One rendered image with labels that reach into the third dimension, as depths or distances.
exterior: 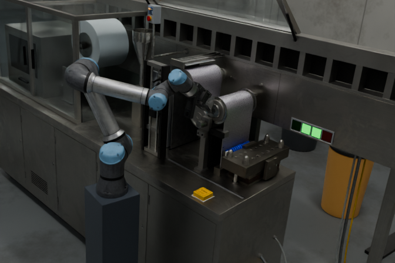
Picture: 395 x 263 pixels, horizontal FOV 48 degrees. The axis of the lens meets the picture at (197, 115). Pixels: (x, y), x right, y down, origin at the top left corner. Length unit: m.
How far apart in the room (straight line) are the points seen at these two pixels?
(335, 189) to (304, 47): 1.79
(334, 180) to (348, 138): 1.55
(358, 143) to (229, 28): 0.96
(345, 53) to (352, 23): 2.99
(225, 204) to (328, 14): 3.60
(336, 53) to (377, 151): 0.51
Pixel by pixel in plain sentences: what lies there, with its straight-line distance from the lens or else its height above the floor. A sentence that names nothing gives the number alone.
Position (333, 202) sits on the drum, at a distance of 3.92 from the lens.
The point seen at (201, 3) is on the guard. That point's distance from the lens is 2.69.
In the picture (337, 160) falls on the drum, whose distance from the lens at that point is 3.75.
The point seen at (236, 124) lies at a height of 1.16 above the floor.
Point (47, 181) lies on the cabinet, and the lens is 3.49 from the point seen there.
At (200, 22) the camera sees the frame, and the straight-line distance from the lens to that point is 2.76.
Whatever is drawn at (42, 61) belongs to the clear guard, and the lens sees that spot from 3.25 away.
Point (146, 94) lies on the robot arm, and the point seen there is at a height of 1.42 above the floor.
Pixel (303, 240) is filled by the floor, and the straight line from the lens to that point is 3.61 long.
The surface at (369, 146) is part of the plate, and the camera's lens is 2.28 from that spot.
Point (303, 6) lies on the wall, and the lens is 5.62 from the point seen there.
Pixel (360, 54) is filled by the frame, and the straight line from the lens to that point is 2.21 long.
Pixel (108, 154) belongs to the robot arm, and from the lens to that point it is 2.09.
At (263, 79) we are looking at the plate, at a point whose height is 1.38.
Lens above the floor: 2.05
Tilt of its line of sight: 21 degrees down
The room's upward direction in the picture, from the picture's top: 4 degrees clockwise
